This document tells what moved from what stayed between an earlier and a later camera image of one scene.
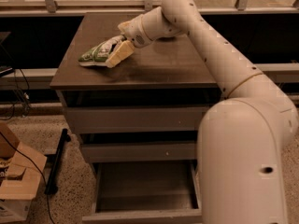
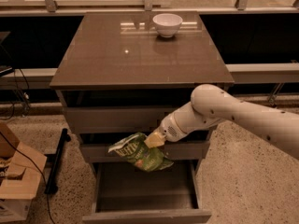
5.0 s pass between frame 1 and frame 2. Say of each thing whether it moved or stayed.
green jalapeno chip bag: moved
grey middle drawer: stayed
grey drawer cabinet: stayed
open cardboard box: stayed
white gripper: moved
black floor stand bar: stayed
